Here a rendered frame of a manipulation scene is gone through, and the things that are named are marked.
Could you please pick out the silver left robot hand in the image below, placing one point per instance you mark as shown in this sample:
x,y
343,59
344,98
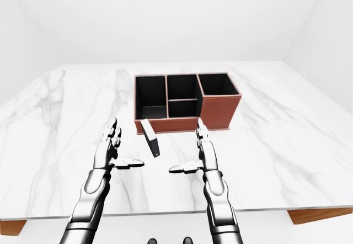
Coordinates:
x,y
102,153

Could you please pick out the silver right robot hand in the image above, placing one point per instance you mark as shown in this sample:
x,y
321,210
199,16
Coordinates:
x,y
208,155

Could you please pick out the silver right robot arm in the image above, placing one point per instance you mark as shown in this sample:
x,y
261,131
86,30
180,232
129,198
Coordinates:
x,y
220,205

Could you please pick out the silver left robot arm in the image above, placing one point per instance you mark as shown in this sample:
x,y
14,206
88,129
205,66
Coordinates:
x,y
85,205

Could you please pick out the white book with dark spine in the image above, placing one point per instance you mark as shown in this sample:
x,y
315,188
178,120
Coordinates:
x,y
152,140

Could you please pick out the red-brown desk caddy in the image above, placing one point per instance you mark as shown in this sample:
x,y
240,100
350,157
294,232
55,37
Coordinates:
x,y
187,100

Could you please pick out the small dark rounded shape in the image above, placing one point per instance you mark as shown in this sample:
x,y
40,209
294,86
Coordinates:
x,y
187,240
152,241

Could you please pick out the brown wooden table leg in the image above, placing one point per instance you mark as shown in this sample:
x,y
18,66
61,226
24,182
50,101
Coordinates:
x,y
320,215
12,227

